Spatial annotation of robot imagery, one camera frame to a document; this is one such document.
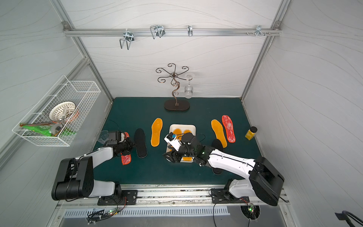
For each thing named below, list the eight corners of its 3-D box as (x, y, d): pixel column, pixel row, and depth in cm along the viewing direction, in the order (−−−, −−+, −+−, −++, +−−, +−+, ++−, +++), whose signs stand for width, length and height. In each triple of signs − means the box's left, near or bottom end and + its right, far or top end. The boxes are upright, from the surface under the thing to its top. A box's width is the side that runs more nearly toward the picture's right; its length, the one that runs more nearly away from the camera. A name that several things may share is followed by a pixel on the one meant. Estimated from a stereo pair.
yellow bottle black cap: (244, 138, 99) (249, 130, 91) (245, 132, 102) (251, 124, 94) (250, 140, 98) (256, 133, 90) (251, 135, 100) (257, 127, 93)
